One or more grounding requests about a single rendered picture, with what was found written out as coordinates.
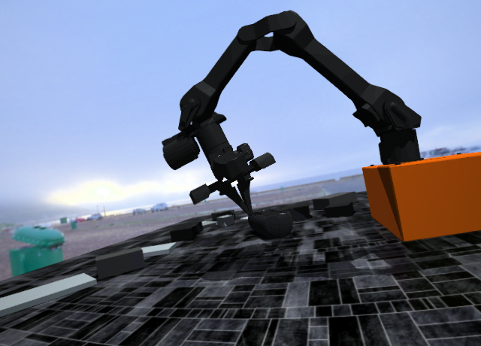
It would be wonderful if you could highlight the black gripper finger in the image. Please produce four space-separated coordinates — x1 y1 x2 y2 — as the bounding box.
219 187 251 216
236 177 254 215

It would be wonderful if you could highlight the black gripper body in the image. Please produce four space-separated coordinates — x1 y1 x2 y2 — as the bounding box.
189 142 276 205

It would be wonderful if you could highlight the dark grey controller unit with green switches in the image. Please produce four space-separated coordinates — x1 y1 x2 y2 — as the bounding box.
248 209 293 239

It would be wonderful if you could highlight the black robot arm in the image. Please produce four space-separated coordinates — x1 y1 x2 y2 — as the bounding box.
162 10 424 180

